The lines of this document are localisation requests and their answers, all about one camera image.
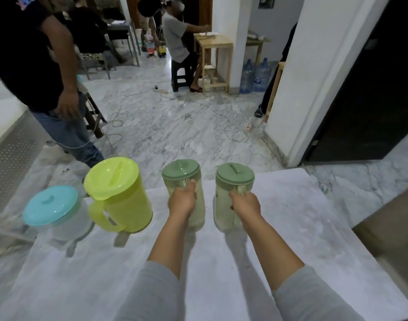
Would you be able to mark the framed wall picture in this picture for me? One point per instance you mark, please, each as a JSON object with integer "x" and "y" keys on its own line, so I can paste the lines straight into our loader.
{"x": 266, "y": 1}

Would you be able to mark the grey metal table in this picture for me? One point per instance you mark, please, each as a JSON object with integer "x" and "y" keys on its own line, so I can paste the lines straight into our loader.
{"x": 123, "y": 27}

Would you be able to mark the person's right hand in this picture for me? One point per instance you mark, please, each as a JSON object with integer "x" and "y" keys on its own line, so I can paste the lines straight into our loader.
{"x": 247, "y": 207}

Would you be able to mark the white folding table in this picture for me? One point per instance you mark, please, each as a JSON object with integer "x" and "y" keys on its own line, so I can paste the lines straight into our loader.
{"x": 6, "y": 106}

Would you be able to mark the blue water jug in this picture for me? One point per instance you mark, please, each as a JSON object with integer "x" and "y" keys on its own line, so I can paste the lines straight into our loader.
{"x": 262, "y": 75}
{"x": 246, "y": 76}

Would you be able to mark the person's left forearm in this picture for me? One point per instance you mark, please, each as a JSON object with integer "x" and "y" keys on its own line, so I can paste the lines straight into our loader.
{"x": 157, "y": 270}

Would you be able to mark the person's right forearm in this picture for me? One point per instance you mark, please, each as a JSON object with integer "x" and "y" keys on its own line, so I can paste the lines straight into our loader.
{"x": 284, "y": 274}

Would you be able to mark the green-lid pitcher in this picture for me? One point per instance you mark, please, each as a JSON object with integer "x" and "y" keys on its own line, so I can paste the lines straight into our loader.
{"x": 230, "y": 177}
{"x": 183, "y": 170}

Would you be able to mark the light wooden side table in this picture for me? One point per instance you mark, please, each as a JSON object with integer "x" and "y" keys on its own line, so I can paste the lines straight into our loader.
{"x": 257, "y": 39}
{"x": 214, "y": 41}

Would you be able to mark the dark wooden stool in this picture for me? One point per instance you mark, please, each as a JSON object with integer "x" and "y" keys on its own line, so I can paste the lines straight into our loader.
{"x": 95, "y": 113}

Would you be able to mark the person's left hand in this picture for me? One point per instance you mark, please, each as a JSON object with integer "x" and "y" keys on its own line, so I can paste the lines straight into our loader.
{"x": 182, "y": 200}

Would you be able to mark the lime green plastic pitcher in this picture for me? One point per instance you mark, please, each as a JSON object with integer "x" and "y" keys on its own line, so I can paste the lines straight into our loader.
{"x": 123, "y": 197}

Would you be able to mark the clear pitcher with teal lid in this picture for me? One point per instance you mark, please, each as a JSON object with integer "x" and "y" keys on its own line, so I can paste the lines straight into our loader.
{"x": 56, "y": 213}

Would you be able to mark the black stool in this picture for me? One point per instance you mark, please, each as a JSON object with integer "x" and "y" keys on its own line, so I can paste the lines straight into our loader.
{"x": 182, "y": 75}

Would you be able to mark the white power strip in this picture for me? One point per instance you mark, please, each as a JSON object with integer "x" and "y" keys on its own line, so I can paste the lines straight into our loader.
{"x": 160, "y": 91}
{"x": 248, "y": 126}

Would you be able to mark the light wooden frame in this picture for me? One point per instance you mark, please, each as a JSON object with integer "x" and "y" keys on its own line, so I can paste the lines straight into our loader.
{"x": 274, "y": 93}

